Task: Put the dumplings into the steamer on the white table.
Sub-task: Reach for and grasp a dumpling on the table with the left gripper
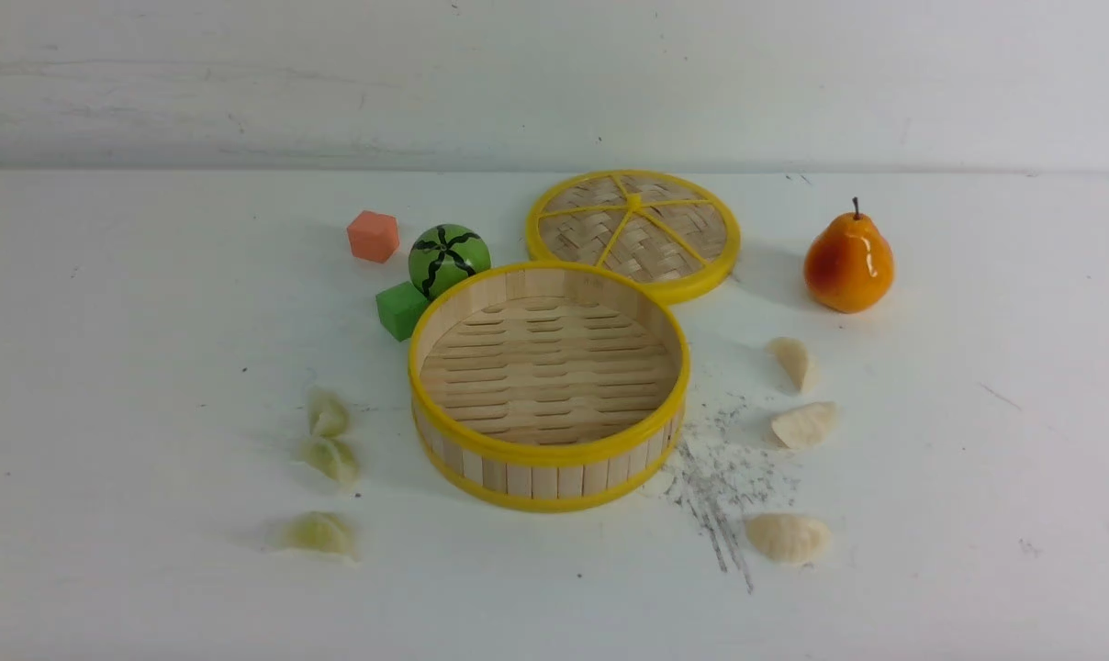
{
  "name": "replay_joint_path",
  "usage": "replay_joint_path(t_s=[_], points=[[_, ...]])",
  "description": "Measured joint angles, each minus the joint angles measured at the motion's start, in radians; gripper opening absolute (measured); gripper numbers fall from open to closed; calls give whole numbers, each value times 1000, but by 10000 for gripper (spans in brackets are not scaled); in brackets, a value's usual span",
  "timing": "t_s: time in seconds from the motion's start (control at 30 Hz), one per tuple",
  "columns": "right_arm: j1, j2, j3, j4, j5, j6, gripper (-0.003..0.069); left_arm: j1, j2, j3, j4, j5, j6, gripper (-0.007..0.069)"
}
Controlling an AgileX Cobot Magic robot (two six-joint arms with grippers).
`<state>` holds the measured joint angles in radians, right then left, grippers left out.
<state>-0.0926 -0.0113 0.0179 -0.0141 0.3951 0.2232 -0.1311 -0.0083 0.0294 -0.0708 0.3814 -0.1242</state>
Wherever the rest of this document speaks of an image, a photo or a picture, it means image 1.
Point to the white dumpling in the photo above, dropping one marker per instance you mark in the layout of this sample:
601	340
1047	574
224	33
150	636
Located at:
798	362
788	538
807	426

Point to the green dumpling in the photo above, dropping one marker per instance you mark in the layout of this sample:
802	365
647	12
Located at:
328	416
332	457
318	532

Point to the yellow-rimmed bamboo steamer tray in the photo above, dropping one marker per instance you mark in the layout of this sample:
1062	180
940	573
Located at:
548	387

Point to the woven bamboo steamer lid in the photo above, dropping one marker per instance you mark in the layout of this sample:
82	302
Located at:
672	238

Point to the green striped watermelon ball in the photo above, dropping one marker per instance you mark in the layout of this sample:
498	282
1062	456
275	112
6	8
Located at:
444	256

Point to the green foam cube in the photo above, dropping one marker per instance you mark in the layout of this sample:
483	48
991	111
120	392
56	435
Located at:
399	309

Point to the orange foam cube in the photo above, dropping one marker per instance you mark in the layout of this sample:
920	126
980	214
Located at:
373	236

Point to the orange toy pear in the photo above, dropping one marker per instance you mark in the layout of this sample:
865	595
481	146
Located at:
850	267

